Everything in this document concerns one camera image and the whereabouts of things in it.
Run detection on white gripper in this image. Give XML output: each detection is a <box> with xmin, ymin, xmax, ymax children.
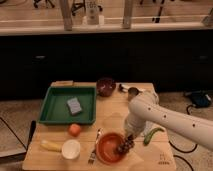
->
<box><xmin>124</xmin><ymin>114</ymin><xmax>144</xmax><ymax>137</ymax></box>

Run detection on dark grape bunch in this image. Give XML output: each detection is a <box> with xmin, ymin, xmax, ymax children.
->
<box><xmin>116</xmin><ymin>135</ymin><xmax>134</xmax><ymax>154</ymax></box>

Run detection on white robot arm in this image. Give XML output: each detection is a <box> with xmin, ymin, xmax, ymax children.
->
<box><xmin>124</xmin><ymin>91</ymin><xmax>213</xmax><ymax>151</ymax></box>

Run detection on red bowl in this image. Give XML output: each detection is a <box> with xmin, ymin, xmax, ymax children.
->
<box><xmin>96</xmin><ymin>132</ymin><xmax>126</xmax><ymax>165</ymax></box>

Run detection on dark purple bowl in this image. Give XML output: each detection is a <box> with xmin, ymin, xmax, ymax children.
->
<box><xmin>96</xmin><ymin>78</ymin><xmax>116</xmax><ymax>97</ymax></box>

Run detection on green chili pepper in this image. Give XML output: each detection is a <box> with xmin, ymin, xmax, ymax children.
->
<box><xmin>143</xmin><ymin>127</ymin><xmax>164</xmax><ymax>146</ymax></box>

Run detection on metal measuring cup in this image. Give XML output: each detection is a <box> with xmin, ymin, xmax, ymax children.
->
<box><xmin>119</xmin><ymin>84</ymin><xmax>141</xmax><ymax>101</ymax></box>

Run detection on metal fork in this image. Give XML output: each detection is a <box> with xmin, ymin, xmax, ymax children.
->
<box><xmin>88</xmin><ymin>128</ymin><xmax>101</xmax><ymax>164</ymax></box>

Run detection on orange fruit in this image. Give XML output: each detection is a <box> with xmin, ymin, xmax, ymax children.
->
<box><xmin>68</xmin><ymin>124</ymin><xmax>81</xmax><ymax>137</ymax></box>

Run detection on white cup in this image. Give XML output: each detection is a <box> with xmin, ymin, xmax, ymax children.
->
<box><xmin>62</xmin><ymin>139</ymin><xmax>81</xmax><ymax>160</ymax></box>

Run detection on blue black device on floor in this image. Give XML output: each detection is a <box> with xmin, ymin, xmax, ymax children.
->
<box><xmin>190</xmin><ymin>92</ymin><xmax>212</xmax><ymax>108</ymax></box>

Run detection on green plastic tray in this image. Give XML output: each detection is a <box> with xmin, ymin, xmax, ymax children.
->
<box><xmin>38</xmin><ymin>86</ymin><xmax>96</xmax><ymax>125</ymax></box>

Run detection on black floor cable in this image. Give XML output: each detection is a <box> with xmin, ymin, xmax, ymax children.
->
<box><xmin>168</xmin><ymin>104</ymin><xmax>200</xmax><ymax>171</ymax></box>

